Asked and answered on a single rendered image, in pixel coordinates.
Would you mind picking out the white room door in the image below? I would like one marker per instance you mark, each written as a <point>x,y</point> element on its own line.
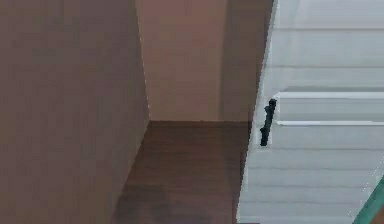
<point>320,166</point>

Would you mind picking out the green door frame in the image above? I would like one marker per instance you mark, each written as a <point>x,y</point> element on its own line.
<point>373,206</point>

